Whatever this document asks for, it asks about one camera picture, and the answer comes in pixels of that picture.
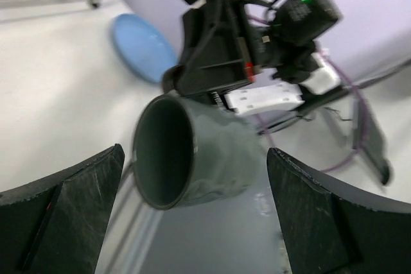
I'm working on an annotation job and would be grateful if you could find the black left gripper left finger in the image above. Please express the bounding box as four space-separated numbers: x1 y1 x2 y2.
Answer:
1 144 125 273

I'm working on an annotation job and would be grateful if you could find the aluminium mounting rail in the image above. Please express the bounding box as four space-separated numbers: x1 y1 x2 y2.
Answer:
105 196 168 274

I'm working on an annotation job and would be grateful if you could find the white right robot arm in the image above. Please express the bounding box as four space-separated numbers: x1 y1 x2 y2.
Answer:
162 0 340 100

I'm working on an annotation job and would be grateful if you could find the dark green mug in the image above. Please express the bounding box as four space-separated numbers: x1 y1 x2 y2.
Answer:
132 94 265 210

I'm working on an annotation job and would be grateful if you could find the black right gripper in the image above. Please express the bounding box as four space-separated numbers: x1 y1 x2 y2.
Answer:
161 0 269 96

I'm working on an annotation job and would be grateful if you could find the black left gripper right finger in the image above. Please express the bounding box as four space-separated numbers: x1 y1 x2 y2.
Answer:
267 148 410 273

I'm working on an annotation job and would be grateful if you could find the light blue plate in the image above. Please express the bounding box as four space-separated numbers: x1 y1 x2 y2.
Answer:
110 13 177 84

